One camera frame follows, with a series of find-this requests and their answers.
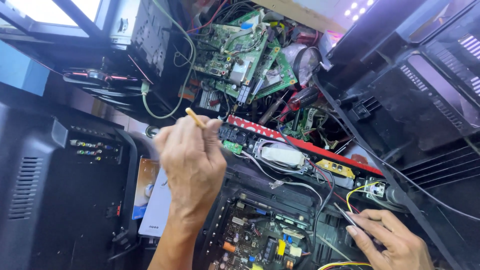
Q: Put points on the person's left fingers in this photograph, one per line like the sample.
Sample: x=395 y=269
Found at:
x=187 y=129

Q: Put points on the open black television chassis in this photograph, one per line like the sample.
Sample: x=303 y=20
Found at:
x=262 y=187

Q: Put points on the orange and blue booklet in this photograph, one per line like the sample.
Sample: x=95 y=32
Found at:
x=144 y=187

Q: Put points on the red bezel strip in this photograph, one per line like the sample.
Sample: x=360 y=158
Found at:
x=262 y=129

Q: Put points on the clear plastic bag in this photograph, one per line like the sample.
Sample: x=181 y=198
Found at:
x=300 y=60

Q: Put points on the white booklet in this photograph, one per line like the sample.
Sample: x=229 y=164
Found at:
x=157 y=210

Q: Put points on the yellow button board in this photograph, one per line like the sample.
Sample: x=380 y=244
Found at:
x=335 y=168

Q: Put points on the black television rear cover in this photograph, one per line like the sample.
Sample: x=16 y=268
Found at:
x=405 y=82

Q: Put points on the heap of green circuit boards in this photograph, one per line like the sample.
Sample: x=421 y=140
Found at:
x=243 y=56

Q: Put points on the metal tweezers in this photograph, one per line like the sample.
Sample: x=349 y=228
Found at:
x=345 y=214

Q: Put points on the person's left hand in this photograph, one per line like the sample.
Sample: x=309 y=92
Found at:
x=191 y=168

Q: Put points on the blue box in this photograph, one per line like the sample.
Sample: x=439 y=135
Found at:
x=22 y=69

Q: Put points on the grey metal stereo chassis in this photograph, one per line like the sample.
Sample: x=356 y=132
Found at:
x=146 y=33

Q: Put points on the white oval speaker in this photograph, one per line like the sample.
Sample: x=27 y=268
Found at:
x=283 y=155

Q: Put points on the person's right hand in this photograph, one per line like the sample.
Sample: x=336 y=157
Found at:
x=397 y=247

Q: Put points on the television main circuit board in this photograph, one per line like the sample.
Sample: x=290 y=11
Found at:
x=255 y=240

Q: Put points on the small green circuit board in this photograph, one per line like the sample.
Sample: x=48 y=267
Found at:
x=232 y=147

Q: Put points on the black television back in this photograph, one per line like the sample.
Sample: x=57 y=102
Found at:
x=63 y=202

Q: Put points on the round grey speaker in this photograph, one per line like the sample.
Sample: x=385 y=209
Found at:
x=393 y=197

